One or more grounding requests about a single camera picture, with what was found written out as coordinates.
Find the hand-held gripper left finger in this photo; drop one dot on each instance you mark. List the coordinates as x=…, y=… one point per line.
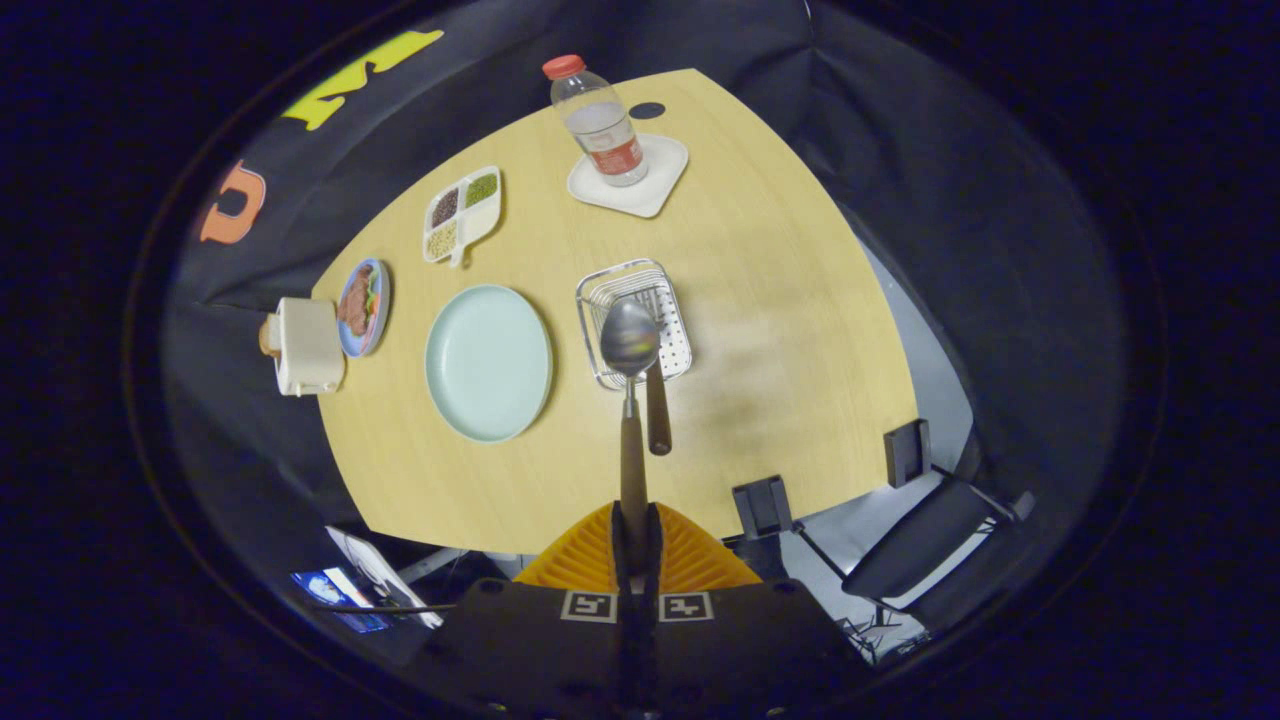
x=540, y=650

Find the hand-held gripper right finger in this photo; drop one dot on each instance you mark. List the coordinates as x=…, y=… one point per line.
x=740, y=650

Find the white tilted board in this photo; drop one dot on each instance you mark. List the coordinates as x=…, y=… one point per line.
x=385, y=578

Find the black office chair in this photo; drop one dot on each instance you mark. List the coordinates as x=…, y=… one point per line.
x=920, y=540

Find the computer screen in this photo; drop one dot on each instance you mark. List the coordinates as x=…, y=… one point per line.
x=335, y=592

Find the light green round plate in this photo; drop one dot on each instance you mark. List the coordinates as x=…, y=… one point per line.
x=488, y=365

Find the perforated metal basket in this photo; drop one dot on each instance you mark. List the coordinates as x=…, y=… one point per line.
x=673, y=330

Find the white toaster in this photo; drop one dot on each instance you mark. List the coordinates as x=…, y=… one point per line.
x=310, y=345

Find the blue plate with food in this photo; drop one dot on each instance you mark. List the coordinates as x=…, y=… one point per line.
x=360, y=305

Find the bread slice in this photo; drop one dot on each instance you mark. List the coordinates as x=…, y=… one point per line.
x=268, y=337

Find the white divided snack tray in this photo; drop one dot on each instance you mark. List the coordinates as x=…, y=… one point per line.
x=462, y=215

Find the white square coaster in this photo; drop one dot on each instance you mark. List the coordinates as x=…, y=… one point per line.
x=655, y=192

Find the clear water bottle red cap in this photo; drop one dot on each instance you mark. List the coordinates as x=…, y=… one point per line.
x=605, y=130

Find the black table grommet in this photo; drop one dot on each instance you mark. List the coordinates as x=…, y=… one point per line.
x=647, y=110

